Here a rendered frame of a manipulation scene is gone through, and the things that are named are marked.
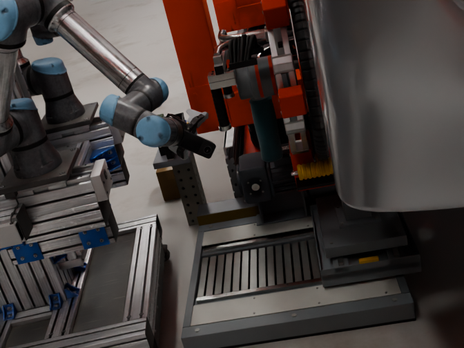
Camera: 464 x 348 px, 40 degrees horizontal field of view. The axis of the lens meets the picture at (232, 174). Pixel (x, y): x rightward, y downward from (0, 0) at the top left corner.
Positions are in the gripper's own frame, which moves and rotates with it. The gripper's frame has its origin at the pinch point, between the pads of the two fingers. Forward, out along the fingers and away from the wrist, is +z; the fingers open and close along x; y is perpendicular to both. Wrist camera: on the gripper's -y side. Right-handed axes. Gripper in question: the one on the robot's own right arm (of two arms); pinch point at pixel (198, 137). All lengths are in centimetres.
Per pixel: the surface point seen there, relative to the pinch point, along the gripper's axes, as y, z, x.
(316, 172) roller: -32, 46, -3
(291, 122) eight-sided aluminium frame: -19.2, 23.5, -15.7
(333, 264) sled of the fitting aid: -53, 57, 25
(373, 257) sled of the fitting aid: -64, 53, 15
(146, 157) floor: 82, 211, 55
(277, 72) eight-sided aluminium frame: -9.2, 16.3, -27.5
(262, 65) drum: 1.3, 37.6, -28.0
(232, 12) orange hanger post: 89, 261, -57
